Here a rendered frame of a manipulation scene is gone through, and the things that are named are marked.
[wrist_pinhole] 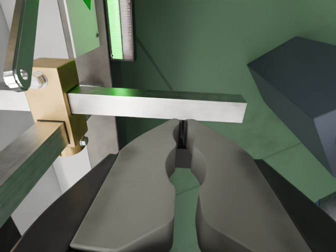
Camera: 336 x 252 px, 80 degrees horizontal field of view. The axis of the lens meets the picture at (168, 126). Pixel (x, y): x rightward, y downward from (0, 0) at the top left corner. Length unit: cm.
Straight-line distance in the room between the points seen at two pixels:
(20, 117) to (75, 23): 33
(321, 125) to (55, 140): 62
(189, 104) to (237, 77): 92
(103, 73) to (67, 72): 14
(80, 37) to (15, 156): 18
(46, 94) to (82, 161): 41
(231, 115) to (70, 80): 22
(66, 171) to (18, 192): 48
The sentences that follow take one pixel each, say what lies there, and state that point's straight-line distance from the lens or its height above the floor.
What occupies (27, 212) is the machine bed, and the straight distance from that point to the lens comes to 68.
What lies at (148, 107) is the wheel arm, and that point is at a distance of 27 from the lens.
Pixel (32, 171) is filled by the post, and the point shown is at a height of 93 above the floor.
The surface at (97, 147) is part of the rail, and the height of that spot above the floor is 70.
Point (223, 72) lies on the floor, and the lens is 115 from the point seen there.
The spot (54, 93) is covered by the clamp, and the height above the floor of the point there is 85.
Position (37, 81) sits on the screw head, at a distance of 28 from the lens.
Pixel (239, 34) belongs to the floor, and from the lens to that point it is 113.
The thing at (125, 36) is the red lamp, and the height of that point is 70.
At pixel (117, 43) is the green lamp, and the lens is 40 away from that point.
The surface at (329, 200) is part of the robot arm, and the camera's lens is 63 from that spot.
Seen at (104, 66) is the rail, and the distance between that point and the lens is 42.
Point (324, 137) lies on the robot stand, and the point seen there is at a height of 60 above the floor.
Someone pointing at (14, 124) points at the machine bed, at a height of 70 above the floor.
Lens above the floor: 109
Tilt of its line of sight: 60 degrees down
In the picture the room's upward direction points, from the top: 175 degrees counter-clockwise
